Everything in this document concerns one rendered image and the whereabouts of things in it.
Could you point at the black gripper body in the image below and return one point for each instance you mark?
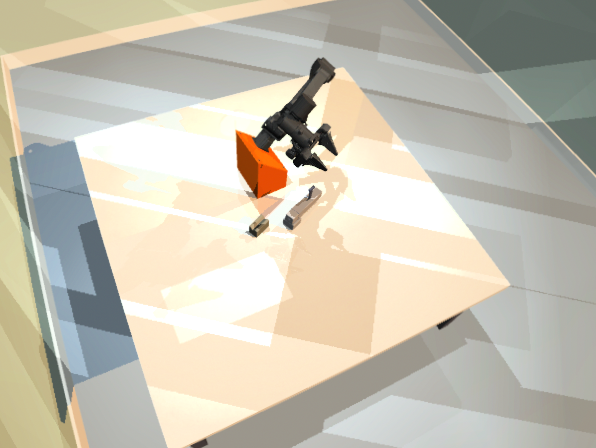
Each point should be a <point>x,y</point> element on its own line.
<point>304,137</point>

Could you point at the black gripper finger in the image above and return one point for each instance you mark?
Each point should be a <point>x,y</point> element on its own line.
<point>328,143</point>
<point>315,161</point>

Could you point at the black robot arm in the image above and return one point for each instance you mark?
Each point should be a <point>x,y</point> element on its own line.
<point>296,111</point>

